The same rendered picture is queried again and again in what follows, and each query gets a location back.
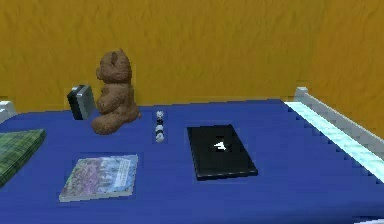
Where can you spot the blue bed with white frame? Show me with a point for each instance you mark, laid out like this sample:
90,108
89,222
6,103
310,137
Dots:
283,186

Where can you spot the pale patterned book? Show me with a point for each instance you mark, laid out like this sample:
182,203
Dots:
101,176

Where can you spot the green plaid pillow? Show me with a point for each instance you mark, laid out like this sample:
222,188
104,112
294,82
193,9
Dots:
15,151

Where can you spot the black closed laptop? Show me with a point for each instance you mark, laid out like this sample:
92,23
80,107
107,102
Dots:
220,151

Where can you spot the black and grey box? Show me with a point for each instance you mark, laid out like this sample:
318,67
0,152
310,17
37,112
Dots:
82,101

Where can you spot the brown teddy bear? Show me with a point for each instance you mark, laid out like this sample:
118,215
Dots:
115,96

